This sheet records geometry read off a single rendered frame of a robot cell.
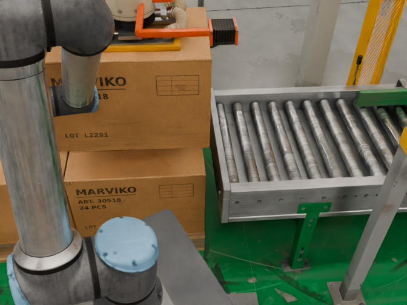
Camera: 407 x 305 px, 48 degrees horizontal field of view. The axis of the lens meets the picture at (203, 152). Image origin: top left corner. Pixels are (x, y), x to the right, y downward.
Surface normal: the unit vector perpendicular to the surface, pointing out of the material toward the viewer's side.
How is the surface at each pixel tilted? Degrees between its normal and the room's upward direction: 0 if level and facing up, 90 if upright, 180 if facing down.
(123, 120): 90
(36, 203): 79
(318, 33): 90
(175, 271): 0
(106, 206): 90
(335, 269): 0
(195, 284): 0
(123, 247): 10
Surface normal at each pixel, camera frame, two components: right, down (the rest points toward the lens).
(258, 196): 0.08, 0.68
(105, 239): 0.18, -0.74
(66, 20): 0.58, 0.41
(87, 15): 0.84, 0.19
